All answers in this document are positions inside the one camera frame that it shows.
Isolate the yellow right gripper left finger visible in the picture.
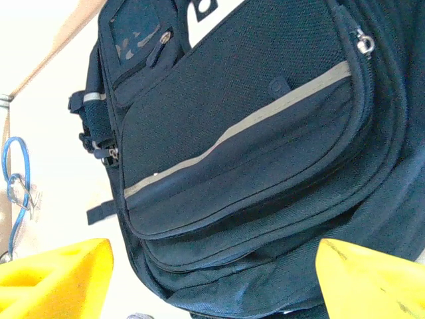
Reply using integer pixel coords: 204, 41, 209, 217
0, 237, 114, 319

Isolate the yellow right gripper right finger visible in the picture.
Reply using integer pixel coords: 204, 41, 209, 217
314, 237, 425, 319

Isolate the navy blue backpack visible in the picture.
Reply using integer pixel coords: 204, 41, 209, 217
68, 0, 425, 319

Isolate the blue stethoscope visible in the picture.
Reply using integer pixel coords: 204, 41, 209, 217
0, 136, 43, 263

